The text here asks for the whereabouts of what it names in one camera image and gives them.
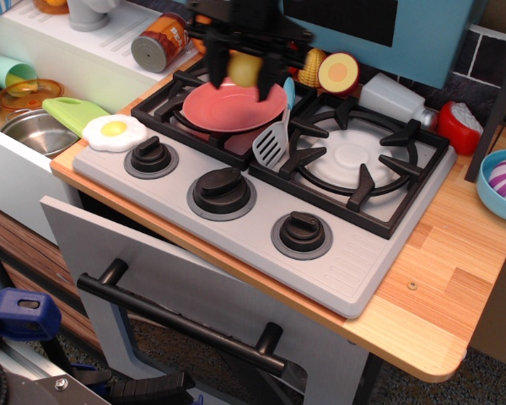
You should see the teal toy microwave hood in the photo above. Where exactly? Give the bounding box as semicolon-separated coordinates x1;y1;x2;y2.
280;0;487;88

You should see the red and white toy food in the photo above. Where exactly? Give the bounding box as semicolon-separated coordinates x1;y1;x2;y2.
437;101;483;155

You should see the blue plastic bowl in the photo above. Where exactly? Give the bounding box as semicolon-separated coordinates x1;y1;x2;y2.
476;149;506;219

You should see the grey and blue toy spatula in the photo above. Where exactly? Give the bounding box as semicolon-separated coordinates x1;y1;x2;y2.
252;77;295;169

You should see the steel toy pot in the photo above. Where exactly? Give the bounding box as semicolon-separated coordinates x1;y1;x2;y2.
0;109;79;159

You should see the left black stove knob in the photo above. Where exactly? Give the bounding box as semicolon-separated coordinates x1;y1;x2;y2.
124;136;179;180

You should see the mint green plastic cup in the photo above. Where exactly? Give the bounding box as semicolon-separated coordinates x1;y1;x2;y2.
0;55;38;89

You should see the left black burner grate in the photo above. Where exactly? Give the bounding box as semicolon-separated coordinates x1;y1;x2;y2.
132;60;282;170

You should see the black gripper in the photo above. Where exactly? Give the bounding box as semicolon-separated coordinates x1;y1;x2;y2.
185;1;314;102

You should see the black metal clamp base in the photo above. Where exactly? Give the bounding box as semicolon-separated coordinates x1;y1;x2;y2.
0;364;194;404

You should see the yellow toy potato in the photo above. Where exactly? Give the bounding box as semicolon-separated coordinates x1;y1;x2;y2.
227;51;263;88

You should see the green toy cutting board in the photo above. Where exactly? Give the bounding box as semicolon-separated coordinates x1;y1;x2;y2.
42;96;109;138

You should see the upright orange toy carrot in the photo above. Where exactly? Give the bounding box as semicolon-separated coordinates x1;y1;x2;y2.
191;14;212;55

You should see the right black stove knob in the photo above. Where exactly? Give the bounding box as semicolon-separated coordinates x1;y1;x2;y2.
271;211;333;261

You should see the white toy salt shaker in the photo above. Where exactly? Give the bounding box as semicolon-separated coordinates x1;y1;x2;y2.
358;73;438;131

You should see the black stove knob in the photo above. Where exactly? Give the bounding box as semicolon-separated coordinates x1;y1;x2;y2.
271;211;333;261
124;136;179;180
186;167;257;222

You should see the toy fried egg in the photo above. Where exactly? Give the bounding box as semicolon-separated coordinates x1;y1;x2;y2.
82;114;148;153

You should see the orange transparent lid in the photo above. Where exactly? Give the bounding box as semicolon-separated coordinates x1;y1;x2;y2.
0;78;64;111

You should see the toy bean can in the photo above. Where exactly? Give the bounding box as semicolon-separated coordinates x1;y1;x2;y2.
131;13;190;73

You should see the right black burner grate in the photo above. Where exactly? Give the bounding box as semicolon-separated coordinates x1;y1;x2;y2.
249;94;449;239

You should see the pink plastic plate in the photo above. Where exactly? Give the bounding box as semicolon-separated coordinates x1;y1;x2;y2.
181;82;288;132

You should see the halved toy peach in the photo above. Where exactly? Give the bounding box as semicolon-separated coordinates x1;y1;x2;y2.
318;52;359;96

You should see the grey toy faucet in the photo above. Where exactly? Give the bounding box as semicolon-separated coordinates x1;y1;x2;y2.
67;0;121;32

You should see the middle black stove knob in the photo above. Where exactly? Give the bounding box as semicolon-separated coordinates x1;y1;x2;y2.
186;167;257;222

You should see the grey toy stove top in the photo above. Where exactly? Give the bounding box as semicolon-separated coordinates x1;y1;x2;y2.
73;141;456;319

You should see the white toy sink unit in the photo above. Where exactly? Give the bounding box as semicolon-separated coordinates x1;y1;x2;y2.
0;1;196;242

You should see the black oven door handle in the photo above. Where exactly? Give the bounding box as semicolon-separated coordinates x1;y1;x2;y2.
77;258;288;377

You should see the yellow toy corn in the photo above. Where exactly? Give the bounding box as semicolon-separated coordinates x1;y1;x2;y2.
296;48;326;89

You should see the blue clamp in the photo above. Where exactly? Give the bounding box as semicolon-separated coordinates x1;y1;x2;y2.
0;288;62;354

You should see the black burner grate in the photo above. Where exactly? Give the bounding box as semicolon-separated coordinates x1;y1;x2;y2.
249;94;449;239
132;60;282;170

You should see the grey oven door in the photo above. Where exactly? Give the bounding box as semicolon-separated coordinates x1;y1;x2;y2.
41;197;371;404

